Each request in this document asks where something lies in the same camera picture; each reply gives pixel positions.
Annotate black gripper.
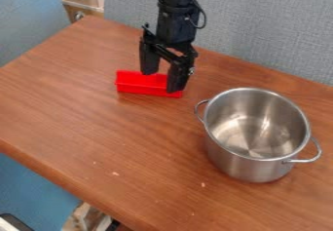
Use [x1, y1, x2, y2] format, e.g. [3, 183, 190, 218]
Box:
[139, 0, 200, 93]

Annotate red rectangular block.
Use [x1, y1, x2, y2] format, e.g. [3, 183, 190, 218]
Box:
[115, 70, 183, 98]

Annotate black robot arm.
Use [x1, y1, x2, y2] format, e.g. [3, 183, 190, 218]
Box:
[139, 0, 207, 94]

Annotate stainless steel pot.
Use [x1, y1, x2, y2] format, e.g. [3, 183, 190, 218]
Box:
[195, 88, 319, 183]

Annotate black cable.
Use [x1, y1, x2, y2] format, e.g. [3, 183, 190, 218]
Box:
[184, 0, 208, 30]

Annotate white table leg frame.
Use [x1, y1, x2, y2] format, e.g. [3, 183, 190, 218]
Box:
[62, 203, 112, 231]

